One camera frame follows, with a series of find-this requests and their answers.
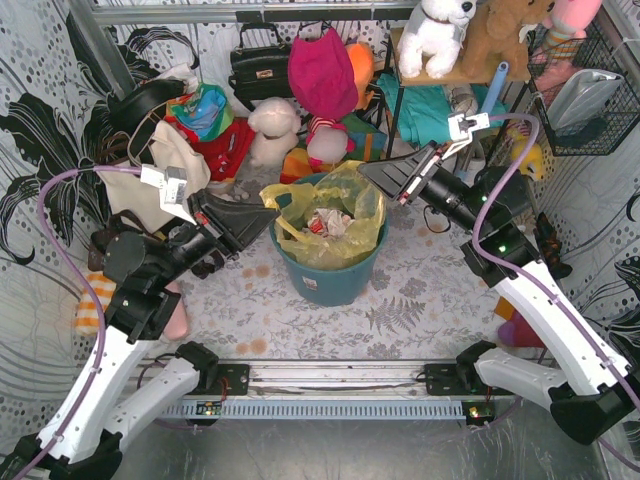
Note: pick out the teal folded cloth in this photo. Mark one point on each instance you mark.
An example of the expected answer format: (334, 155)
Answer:
(424, 110)

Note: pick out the rainbow striped cloth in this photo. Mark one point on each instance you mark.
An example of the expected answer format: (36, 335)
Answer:
(369, 143)

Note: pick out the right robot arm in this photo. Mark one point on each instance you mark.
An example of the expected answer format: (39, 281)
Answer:
(593, 387)

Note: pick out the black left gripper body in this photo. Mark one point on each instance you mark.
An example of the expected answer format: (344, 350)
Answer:
(209, 226)

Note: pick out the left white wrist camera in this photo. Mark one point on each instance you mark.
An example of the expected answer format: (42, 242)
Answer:
(172, 185)

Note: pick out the orange white checked towel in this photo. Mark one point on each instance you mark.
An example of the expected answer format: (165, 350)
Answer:
(86, 321)

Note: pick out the colourful patterned cloth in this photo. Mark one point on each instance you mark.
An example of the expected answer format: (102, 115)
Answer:
(201, 116)

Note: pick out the crumpled paper trash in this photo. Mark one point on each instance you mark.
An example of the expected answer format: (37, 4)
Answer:
(329, 222)

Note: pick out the magenta cloth bag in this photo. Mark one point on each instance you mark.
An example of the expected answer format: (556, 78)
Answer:
(321, 76)

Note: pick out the black hat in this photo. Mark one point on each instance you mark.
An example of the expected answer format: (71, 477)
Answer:
(126, 114)

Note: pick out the brown patterned handbag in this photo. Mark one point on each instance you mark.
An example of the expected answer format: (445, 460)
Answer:
(117, 223)

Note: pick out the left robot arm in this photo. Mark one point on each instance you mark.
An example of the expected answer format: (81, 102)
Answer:
(88, 435)

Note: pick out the black wire basket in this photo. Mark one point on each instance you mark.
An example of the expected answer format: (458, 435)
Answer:
(605, 132)

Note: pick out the pink plush toy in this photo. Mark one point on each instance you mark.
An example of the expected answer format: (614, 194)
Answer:
(566, 28)

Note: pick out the black orange toy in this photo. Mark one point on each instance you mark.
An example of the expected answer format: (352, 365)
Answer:
(550, 247)

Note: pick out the yellow plastic trash bag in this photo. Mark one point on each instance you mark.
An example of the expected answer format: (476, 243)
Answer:
(343, 189)

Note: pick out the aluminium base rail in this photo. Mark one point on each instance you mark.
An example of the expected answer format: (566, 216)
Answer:
(329, 380)

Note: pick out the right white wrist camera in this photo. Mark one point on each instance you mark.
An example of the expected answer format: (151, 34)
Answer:
(461, 130)

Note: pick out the teal plastic trash bin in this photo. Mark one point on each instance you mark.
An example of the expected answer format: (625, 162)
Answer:
(333, 287)

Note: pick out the silver foil pouch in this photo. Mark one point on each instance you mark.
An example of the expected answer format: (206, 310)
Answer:
(582, 97)

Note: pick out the white plush dog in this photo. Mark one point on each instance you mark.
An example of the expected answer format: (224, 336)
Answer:
(433, 36)

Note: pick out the pink soft object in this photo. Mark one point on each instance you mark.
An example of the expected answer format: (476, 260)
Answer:
(178, 326)

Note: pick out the blue lint roller mop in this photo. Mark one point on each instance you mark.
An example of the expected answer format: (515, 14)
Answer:
(495, 88)

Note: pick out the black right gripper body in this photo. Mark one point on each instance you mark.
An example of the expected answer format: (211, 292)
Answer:
(417, 175)

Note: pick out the red cloth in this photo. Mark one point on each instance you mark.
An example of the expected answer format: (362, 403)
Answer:
(225, 154)

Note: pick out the pink doll striped clothes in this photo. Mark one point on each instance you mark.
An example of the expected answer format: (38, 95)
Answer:
(327, 142)

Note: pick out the cream canvas tote bag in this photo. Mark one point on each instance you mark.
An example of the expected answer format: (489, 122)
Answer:
(144, 195)

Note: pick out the black leather handbag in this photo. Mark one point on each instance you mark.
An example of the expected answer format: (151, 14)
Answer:
(260, 73)

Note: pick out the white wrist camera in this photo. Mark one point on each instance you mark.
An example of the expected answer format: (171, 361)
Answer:
(172, 185)
(461, 130)

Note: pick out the white fluffy plush lamb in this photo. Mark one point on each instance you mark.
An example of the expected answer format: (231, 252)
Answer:
(276, 125)

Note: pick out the yellow plush duck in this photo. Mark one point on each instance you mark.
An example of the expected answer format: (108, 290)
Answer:
(532, 164)

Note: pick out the brown teddy bear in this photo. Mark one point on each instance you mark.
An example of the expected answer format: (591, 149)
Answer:
(499, 28)

